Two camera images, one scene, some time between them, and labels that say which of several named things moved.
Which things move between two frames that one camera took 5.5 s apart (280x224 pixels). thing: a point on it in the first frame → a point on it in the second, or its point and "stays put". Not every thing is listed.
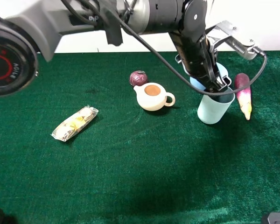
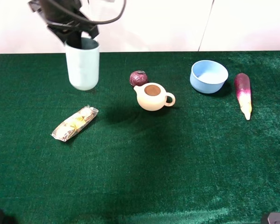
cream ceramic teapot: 152,96 stays put
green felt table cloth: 114,138 stays put
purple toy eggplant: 244,94 stays put
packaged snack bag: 76,122 stays put
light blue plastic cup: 213,108 → 84,63
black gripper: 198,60 → 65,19
